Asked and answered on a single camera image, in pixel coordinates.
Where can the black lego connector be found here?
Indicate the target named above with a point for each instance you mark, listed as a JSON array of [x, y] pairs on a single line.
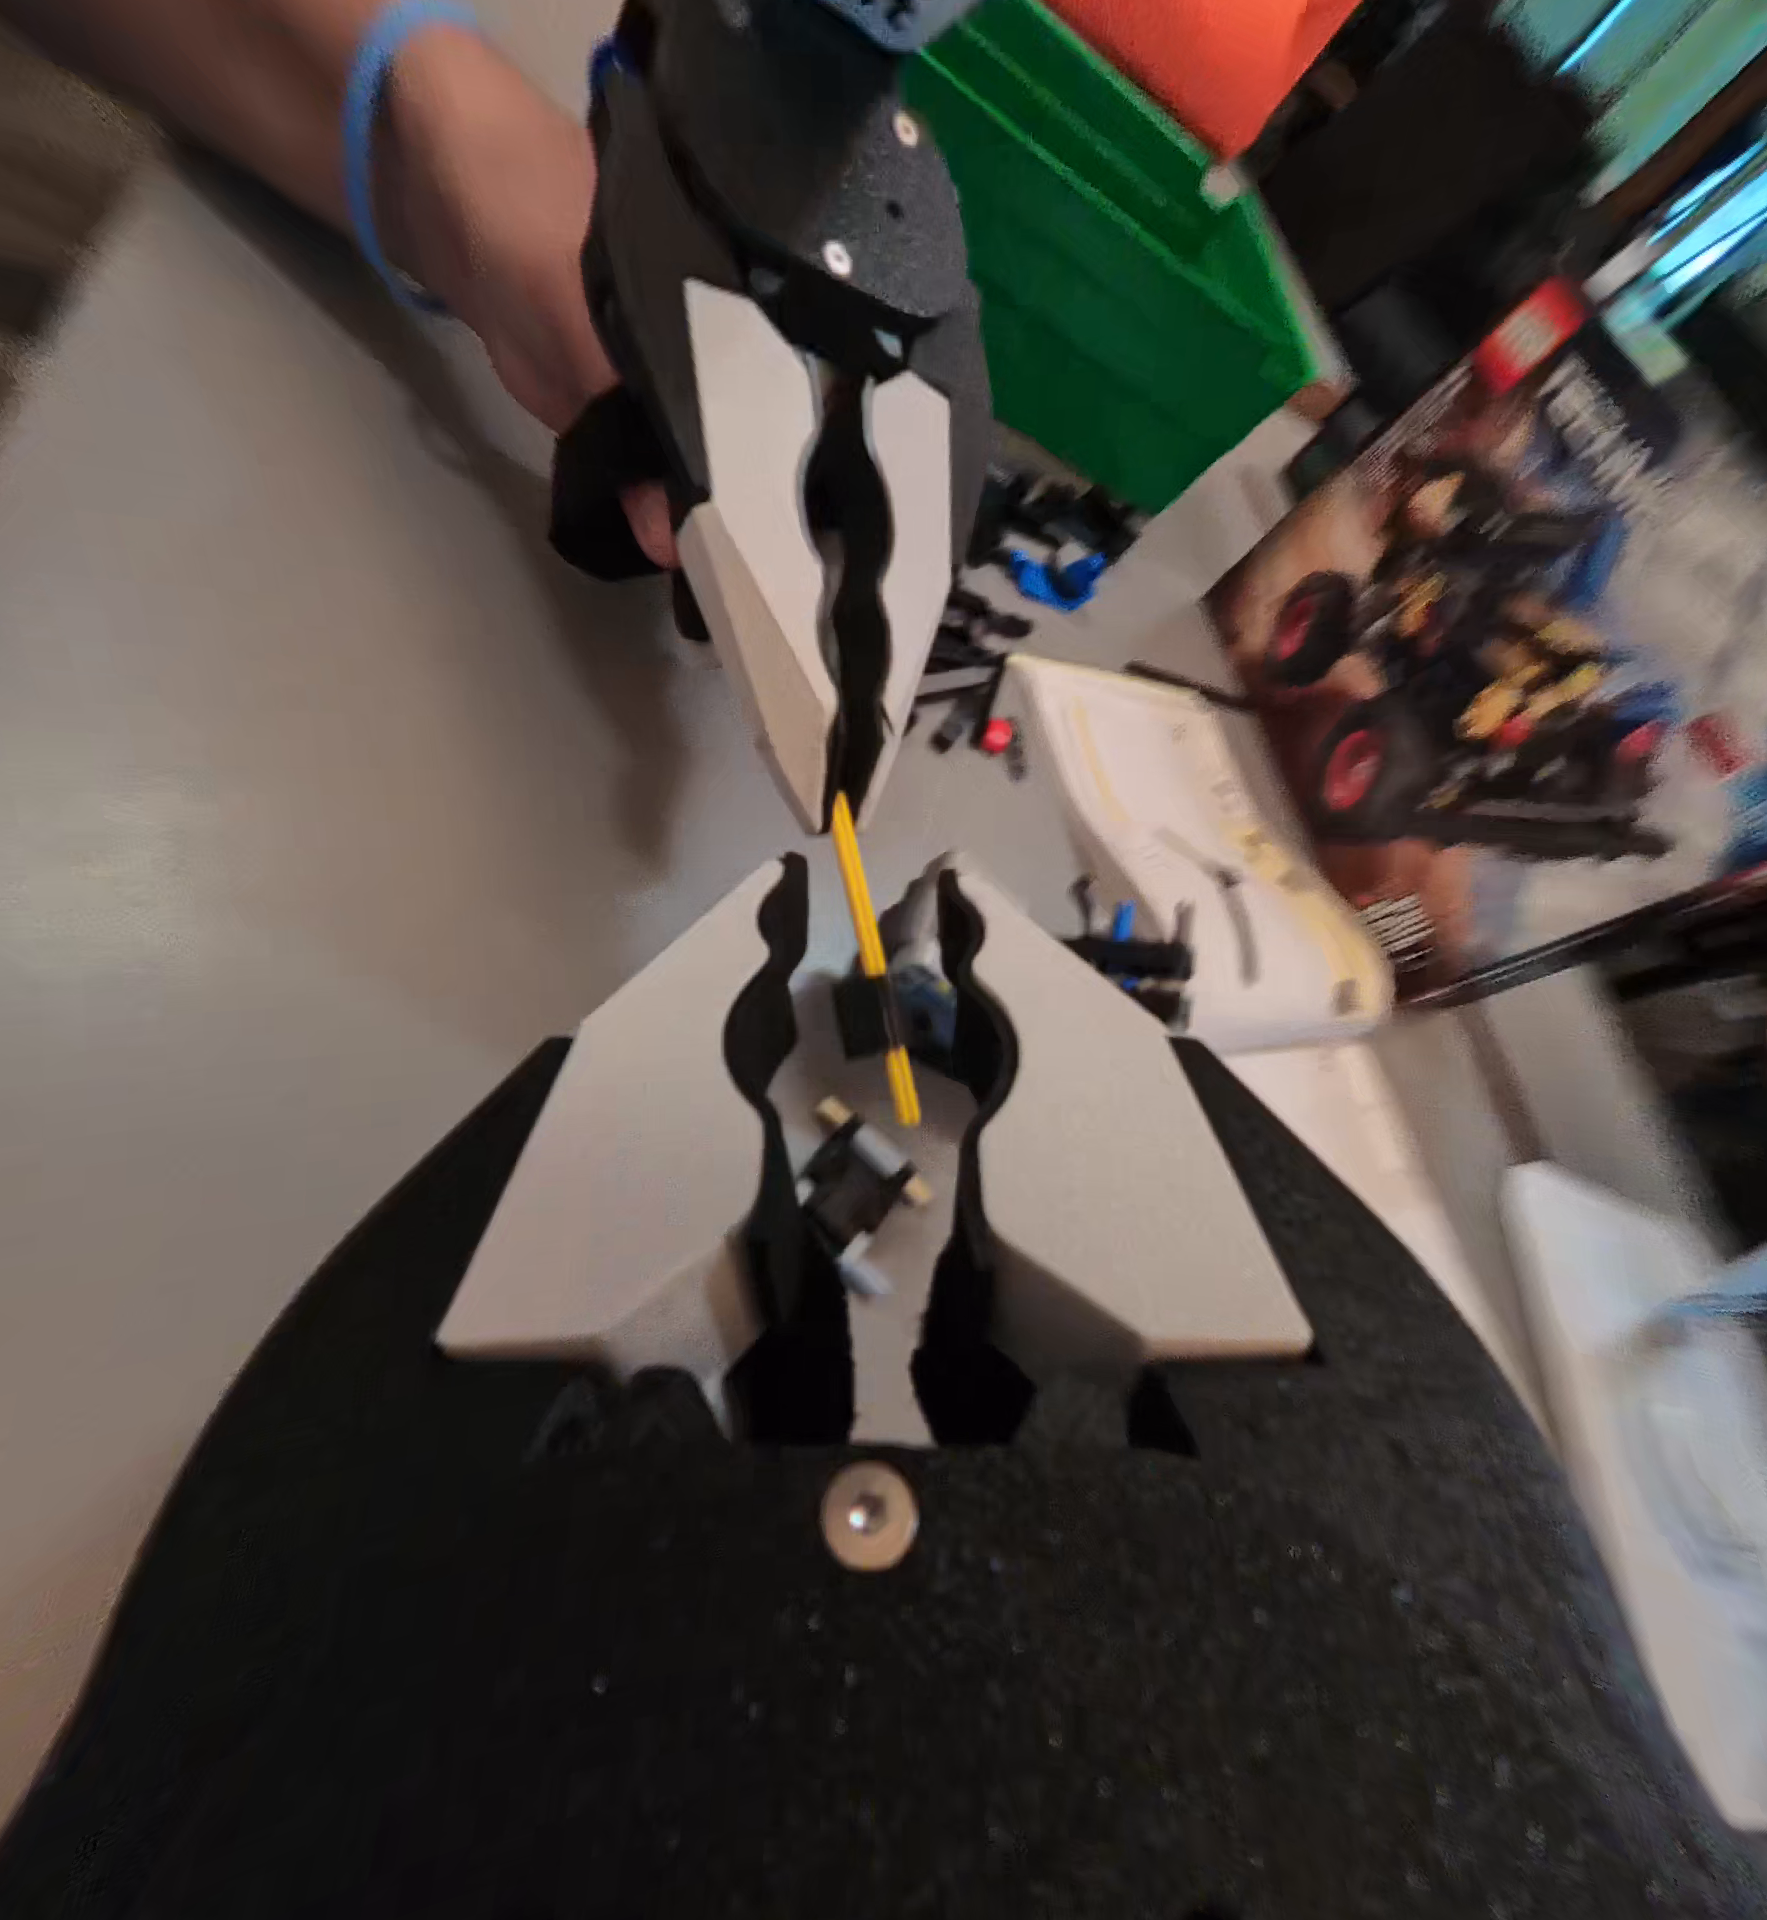
[[866, 1012]]

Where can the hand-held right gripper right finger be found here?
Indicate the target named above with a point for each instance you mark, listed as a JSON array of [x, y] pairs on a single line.
[[1139, 1186]]

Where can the small black lego subassembly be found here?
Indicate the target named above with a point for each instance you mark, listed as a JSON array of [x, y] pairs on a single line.
[[853, 1186]]

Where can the green plastic bin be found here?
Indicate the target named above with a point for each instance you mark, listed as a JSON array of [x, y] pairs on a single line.
[[1094, 300]]

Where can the person's left hand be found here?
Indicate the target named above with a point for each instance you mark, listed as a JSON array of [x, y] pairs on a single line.
[[523, 255]]

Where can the lego instruction booklet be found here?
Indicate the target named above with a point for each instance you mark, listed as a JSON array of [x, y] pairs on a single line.
[[1198, 839]]

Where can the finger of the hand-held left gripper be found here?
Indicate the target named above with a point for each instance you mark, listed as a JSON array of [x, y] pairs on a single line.
[[755, 526], [920, 526]]

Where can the pile of lego beams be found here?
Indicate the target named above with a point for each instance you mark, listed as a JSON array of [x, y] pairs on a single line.
[[1049, 571]]

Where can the long black lego axle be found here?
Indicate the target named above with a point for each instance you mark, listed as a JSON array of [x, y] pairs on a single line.
[[1192, 682]]

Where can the partly built lego model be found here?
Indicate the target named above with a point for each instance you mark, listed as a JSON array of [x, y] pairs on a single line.
[[1146, 960]]

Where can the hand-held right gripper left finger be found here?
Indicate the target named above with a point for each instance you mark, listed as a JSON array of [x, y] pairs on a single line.
[[598, 1186]]

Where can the blue wristband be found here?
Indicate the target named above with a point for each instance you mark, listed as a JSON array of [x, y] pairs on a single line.
[[360, 150]]

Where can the lego set box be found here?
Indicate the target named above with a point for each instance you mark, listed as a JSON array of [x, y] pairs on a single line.
[[1499, 600]]

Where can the yellow lego axle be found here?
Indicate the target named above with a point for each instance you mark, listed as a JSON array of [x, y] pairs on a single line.
[[866, 914]]

